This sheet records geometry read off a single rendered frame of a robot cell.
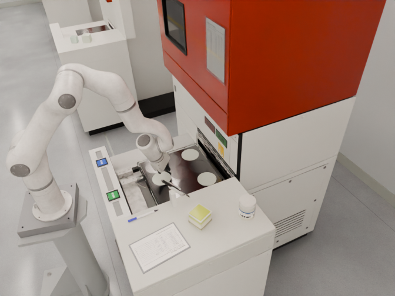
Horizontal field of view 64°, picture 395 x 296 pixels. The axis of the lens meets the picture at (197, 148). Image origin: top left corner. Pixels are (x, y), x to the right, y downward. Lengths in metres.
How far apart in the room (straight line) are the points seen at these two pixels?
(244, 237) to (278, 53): 0.75
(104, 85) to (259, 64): 0.60
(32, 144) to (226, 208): 0.84
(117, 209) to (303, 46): 1.06
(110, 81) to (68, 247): 1.01
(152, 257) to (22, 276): 1.54
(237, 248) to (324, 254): 1.30
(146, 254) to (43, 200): 0.58
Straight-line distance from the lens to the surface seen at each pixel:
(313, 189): 2.13
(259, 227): 1.40
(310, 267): 2.49
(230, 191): 1.52
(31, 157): 1.43
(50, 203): 1.68
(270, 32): 1.27
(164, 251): 1.34
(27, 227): 1.75
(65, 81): 1.24
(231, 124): 1.37
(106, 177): 1.69
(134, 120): 1.34
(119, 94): 1.27
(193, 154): 1.81
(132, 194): 1.67
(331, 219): 2.78
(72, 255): 1.97
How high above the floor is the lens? 2.09
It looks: 40 degrees down
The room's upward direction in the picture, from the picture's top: 3 degrees counter-clockwise
